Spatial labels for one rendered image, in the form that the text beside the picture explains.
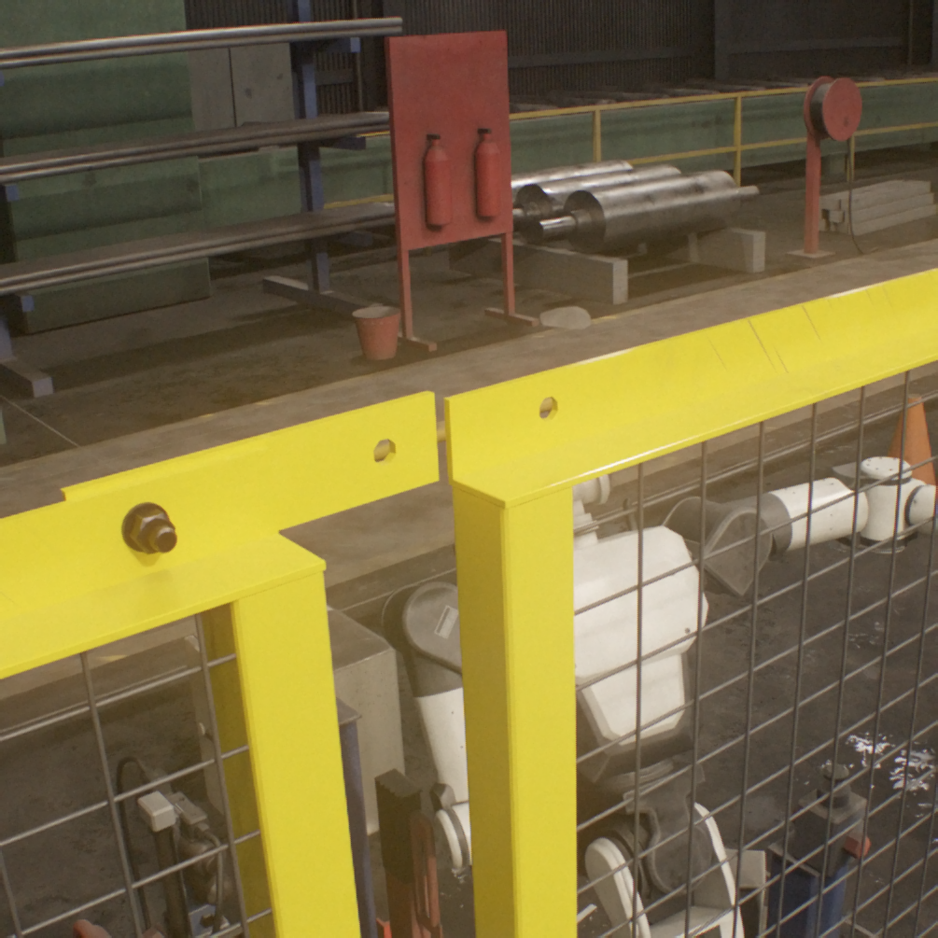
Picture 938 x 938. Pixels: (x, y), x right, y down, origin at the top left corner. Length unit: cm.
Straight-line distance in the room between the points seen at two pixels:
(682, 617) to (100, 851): 223
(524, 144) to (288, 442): 1171
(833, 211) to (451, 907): 939
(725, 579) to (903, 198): 1106
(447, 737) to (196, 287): 840
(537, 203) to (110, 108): 317
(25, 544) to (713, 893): 139
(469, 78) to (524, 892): 756
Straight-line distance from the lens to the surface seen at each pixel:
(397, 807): 196
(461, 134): 817
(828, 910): 257
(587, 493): 169
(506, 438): 71
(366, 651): 231
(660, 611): 165
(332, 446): 65
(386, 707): 235
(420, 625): 160
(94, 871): 350
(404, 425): 67
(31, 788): 389
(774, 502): 183
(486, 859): 81
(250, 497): 63
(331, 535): 526
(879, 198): 1229
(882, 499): 192
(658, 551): 167
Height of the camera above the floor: 205
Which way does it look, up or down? 20 degrees down
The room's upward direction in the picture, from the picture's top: 3 degrees counter-clockwise
